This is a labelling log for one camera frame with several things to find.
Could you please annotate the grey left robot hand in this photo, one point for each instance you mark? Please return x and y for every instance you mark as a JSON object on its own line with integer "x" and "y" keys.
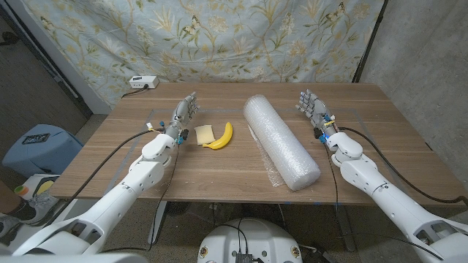
{"x": 181, "y": 117}

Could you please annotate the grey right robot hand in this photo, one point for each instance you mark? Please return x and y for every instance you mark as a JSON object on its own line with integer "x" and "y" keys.
{"x": 317, "y": 111}

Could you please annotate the clear bubble wrap roll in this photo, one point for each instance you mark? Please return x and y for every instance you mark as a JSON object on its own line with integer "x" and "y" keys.
{"x": 279, "y": 142}

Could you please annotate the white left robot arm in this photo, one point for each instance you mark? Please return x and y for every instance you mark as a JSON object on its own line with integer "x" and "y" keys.
{"x": 139, "y": 179}

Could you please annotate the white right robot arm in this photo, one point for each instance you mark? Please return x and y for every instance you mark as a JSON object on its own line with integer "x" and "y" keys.
{"x": 387, "y": 197}

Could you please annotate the yellow toy banana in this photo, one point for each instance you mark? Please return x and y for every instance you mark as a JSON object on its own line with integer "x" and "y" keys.
{"x": 225, "y": 139}

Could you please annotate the pale yellow sponge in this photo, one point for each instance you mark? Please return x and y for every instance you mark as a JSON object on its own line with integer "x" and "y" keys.
{"x": 204, "y": 134}

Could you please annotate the white power box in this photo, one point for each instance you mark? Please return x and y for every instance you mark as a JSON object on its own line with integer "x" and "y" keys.
{"x": 144, "y": 82}

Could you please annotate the floral printed backdrop cloth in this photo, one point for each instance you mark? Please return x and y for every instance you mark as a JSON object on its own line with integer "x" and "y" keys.
{"x": 219, "y": 40}

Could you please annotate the black backdrop stand pole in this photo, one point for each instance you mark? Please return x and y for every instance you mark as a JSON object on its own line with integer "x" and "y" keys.
{"x": 369, "y": 40}

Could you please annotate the white table leg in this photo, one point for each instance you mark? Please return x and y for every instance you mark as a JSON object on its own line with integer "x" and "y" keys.
{"x": 158, "y": 223}

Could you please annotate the grey table leg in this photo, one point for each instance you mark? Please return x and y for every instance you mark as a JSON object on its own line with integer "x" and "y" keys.
{"x": 345, "y": 226}

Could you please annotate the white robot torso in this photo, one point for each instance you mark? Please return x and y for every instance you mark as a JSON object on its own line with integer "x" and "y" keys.
{"x": 250, "y": 237}

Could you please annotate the blue plastic bin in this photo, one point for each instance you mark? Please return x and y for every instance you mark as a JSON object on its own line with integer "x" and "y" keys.
{"x": 44, "y": 153}

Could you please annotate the black patterned card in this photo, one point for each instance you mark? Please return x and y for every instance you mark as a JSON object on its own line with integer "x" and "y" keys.
{"x": 36, "y": 139}

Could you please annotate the grey sneaker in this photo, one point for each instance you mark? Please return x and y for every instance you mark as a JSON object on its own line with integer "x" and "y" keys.
{"x": 45, "y": 202}

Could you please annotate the white box with yellow button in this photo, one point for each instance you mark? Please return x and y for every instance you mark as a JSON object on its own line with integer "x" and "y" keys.
{"x": 33, "y": 182}

